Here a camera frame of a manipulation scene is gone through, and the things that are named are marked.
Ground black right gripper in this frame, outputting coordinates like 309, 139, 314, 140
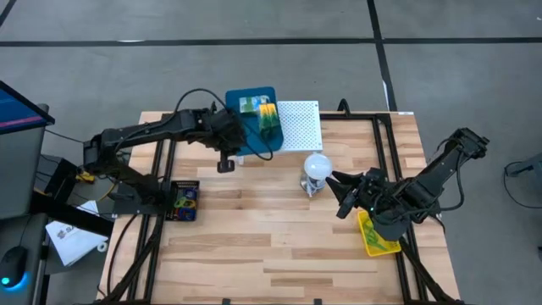
325, 168, 390, 220

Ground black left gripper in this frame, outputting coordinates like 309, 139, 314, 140
202, 108, 247, 175

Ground teal plastic tray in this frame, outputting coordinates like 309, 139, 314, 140
224, 86, 285, 156

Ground black side desk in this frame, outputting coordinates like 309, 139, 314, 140
0, 211, 50, 305

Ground black plastic basket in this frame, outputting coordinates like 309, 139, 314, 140
165, 180, 201, 223

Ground white perforated metal shelf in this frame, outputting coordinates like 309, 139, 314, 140
235, 100, 324, 166

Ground yellow plastic basket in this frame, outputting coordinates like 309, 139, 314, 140
357, 210, 402, 258

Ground small white paper sheet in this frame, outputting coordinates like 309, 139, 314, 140
75, 199, 101, 217

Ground black box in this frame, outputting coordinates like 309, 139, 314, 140
36, 154, 80, 197

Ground white printed paper sheets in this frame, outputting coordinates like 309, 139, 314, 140
44, 219, 109, 268

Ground computer monitor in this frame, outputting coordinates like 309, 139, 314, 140
0, 80, 56, 136

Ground black computer mouse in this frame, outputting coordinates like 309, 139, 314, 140
0, 245, 30, 292

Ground white lamp power cord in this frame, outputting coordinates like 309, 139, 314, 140
301, 175, 327, 198

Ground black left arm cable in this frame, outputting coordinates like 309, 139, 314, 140
172, 87, 275, 163

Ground black aluminium table frame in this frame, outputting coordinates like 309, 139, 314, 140
96, 98, 467, 305

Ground yellow cable bundle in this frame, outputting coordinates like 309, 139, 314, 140
75, 167, 123, 202

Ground black floor cable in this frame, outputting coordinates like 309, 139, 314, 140
502, 159, 542, 210

